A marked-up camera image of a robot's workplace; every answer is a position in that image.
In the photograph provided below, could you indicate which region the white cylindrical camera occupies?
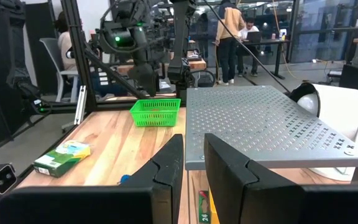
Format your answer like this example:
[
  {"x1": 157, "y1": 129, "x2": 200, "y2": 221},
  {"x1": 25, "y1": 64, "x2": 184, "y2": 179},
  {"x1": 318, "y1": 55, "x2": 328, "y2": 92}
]
[{"x1": 289, "y1": 81, "x2": 358, "y2": 184}]

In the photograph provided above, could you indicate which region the dark laptop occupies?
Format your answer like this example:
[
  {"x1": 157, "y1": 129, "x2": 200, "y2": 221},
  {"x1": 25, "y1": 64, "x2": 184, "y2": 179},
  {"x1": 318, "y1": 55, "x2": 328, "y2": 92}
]
[{"x1": 246, "y1": 30, "x2": 263, "y2": 44}]

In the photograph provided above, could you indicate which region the wooden background table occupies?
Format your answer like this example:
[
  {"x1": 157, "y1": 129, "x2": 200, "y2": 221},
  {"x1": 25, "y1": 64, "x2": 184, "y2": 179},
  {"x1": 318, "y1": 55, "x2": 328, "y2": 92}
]
[{"x1": 116, "y1": 57, "x2": 208, "y2": 77}]

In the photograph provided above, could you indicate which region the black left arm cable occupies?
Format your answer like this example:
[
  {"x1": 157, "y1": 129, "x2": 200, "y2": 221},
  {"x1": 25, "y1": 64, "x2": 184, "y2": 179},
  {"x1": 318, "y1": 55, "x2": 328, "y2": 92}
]
[{"x1": 202, "y1": 0, "x2": 291, "y2": 94}]

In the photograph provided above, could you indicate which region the grey office chair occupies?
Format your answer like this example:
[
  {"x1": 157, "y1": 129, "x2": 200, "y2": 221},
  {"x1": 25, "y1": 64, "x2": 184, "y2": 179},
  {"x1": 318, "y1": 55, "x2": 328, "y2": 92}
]
[{"x1": 39, "y1": 37, "x2": 81, "y2": 104}]

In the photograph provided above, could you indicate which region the silver aluminium bar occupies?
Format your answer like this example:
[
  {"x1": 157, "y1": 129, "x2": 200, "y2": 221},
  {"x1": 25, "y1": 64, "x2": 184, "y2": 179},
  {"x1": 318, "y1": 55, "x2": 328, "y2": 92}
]
[{"x1": 73, "y1": 85, "x2": 88, "y2": 126}]

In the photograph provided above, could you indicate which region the grey perforated metal riser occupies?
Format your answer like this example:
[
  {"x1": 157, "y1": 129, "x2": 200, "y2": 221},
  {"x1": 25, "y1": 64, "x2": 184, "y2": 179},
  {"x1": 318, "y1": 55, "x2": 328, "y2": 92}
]
[{"x1": 184, "y1": 85, "x2": 358, "y2": 224}]

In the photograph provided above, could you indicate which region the green plastic basket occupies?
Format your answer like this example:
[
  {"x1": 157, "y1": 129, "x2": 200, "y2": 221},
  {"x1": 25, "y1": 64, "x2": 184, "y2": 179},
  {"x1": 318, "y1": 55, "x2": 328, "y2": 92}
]
[{"x1": 129, "y1": 98, "x2": 182, "y2": 128}]

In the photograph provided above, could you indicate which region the large green crayon box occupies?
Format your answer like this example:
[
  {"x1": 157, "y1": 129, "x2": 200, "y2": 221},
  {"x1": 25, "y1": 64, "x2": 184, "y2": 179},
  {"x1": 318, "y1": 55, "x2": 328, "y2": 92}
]
[{"x1": 32, "y1": 139, "x2": 92, "y2": 179}]

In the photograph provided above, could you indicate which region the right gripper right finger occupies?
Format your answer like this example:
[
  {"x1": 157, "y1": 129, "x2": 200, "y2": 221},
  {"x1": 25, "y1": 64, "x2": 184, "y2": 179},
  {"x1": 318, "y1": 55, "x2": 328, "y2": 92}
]
[{"x1": 203, "y1": 133, "x2": 358, "y2": 224}]

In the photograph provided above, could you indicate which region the small green yellow crayon box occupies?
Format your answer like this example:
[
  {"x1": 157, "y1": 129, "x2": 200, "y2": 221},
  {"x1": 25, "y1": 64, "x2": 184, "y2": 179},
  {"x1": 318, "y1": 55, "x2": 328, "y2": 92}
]
[{"x1": 197, "y1": 186, "x2": 221, "y2": 224}]

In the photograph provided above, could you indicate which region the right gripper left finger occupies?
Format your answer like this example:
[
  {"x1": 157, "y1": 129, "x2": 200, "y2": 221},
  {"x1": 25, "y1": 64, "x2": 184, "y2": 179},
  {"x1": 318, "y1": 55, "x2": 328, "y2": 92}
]
[{"x1": 0, "y1": 133, "x2": 185, "y2": 224}]

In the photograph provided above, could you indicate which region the black desk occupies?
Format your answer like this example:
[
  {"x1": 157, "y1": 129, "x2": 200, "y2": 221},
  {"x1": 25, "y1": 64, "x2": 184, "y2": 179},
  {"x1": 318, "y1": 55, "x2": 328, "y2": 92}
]
[{"x1": 240, "y1": 38, "x2": 292, "y2": 80}]

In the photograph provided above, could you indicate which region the person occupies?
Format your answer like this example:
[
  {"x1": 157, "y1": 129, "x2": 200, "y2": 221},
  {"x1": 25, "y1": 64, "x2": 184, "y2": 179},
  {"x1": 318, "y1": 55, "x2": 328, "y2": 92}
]
[
  {"x1": 53, "y1": 11, "x2": 81, "y2": 73},
  {"x1": 214, "y1": 0, "x2": 247, "y2": 87},
  {"x1": 238, "y1": 17, "x2": 261, "y2": 78}
]

